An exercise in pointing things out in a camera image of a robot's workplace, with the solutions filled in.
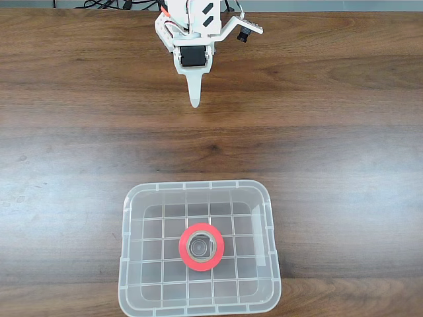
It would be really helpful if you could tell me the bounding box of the red tape roll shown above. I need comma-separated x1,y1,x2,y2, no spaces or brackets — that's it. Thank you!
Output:
178,223,225,272

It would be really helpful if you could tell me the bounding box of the clear plastic storage box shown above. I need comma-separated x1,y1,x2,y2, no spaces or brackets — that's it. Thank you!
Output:
118,179,282,317

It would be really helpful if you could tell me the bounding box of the wrist camera on white bracket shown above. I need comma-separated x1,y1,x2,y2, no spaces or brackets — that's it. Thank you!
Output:
216,13,264,43

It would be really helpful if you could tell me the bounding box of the thin camera cable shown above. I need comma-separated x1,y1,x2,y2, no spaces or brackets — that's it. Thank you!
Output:
223,0,245,17

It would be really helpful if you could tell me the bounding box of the black plug with cable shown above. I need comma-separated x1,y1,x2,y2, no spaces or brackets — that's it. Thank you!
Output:
122,0,163,11

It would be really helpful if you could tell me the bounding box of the tangled black cable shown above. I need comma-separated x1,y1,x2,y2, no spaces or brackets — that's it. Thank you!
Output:
74,0,124,10

